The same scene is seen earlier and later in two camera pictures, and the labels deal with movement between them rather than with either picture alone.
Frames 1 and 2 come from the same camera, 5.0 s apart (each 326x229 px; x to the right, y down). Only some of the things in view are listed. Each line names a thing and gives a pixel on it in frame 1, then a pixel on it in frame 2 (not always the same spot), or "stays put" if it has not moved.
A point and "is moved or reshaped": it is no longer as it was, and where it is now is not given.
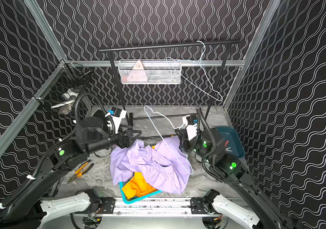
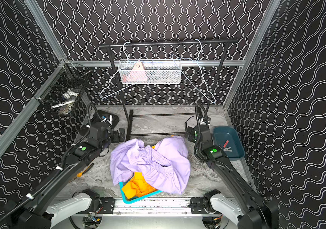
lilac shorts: (165, 164) stays put
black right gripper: (184, 140) to (191, 137)
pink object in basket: (138, 73) stays put
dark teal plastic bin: (230, 134) stays put
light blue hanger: (192, 172) to (115, 74)
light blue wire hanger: (185, 79) is moved or reshaped
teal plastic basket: (126, 201) stays put
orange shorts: (137, 187) stays put
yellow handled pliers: (83, 168) stays put
